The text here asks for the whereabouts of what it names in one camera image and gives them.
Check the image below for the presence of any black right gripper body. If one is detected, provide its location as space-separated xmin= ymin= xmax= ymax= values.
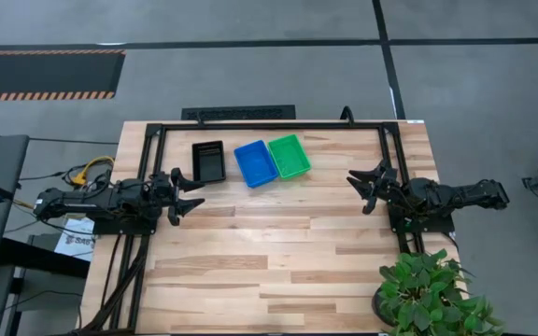
xmin=375 ymin=167 xmax=405 ymax=206

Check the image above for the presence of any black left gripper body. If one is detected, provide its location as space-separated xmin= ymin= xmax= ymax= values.
xmin=149 ymin=172 xmax=177 ymax=218

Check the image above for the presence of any blue plastic basket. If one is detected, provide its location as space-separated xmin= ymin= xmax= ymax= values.
xmin=234 ymin=139 xmax=280 ymax=189

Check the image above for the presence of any green plastic basket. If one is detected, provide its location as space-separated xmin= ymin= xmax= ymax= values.
xmin=267 ymin=133 xmax=313 ymax=181

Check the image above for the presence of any black plastic tray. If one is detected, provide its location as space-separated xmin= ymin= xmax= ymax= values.
xmin=191 ymin=140 xmax=228 ymax=185

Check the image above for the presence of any black floor grate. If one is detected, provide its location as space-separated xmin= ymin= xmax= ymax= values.
xmin=180 ymin=104 xmax=297 ymax=121

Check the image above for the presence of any white printed paper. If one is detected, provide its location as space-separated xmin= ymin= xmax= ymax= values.
xmin=53 ymin=217 xmax=97 ymax=262

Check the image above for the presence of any potted green plant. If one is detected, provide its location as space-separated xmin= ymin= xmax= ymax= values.
xmin=372 ymin=248 xmax=506 ymax=336

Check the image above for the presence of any black hazard-striped floor mat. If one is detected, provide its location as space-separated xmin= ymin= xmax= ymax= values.
xmin=0 ymin=49 xmax=127 ymax=102

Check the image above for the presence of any black cable loop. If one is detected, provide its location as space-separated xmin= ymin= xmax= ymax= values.
xmin=339 ymin=105 xmax=356 ymax=127

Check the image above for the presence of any yellow cable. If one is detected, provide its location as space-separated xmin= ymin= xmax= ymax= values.
xmin=68 ymin=155 xmax=117 ymax=187

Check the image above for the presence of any black cable bundle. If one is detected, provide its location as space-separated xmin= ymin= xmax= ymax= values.
xmin=79 ymin=232 xmax=151 ymax=335

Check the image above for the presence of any black metal table frame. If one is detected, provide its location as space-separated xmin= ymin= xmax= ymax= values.
xmin=109 ymin=120 xmax=427 ymax=335

